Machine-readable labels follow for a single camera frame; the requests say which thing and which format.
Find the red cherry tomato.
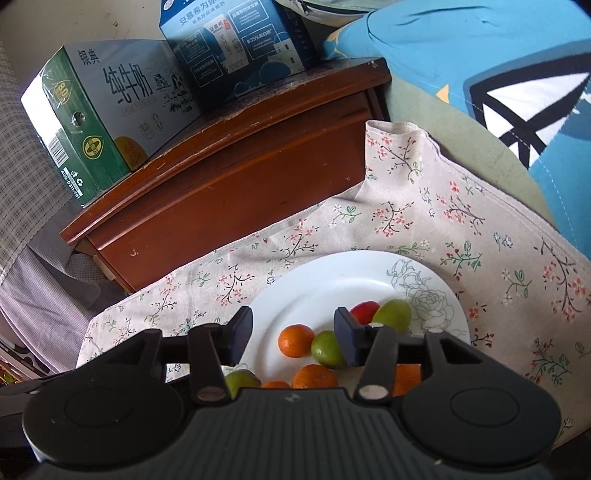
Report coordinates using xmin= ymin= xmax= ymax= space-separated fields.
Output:
xmin=349 ymin=301 xmax=380 ymax=325

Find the checkered purple cloth cover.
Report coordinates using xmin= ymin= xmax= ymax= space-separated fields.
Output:
xmin=1 ymin=57 xmax=124 ymax=372

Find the green fruit bottom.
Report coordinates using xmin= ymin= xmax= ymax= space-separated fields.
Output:
xmin=372 ymin=299 xmax=412 ymax=334

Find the green milk carton box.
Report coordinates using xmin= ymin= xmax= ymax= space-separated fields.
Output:
xmin=21 ymin=39 xmax=199 ymax=207

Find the blue shark plush pillow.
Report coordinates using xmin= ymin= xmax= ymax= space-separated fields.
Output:
xmin=322 ymin=1 xmax=590 ymax=253

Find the brown wooden cabinet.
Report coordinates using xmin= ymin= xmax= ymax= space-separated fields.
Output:
xmin=61 ymin=58 xmax=391 ymax=292

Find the floral tablecloth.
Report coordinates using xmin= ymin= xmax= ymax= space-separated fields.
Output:
xmin=78 ymin=121 xmax=590 ymax=442

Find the white plate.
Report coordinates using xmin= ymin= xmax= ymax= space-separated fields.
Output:
xmin=239 ymin=251 xmax=470 ymax=383

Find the large orange tangerine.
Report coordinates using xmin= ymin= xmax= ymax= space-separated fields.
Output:
xmin=262 ymin=380 xmax=290 ymax=389

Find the green sofa cushion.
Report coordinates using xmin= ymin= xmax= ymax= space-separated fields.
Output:
xmin=384 ymin=76 xmax=555 ymax=224

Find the large spotted green fruit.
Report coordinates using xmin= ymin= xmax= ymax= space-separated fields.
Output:
xmin=225 ymin=370 xmax=262 ymax=399

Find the small tangerine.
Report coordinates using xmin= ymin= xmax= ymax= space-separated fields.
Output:
xmin=277 ymin=324 xmax=315 ymax=358

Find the blue milk carton box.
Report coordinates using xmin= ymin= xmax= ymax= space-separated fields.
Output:
xmin=159 ymin=0 xmax=318 ymax=102

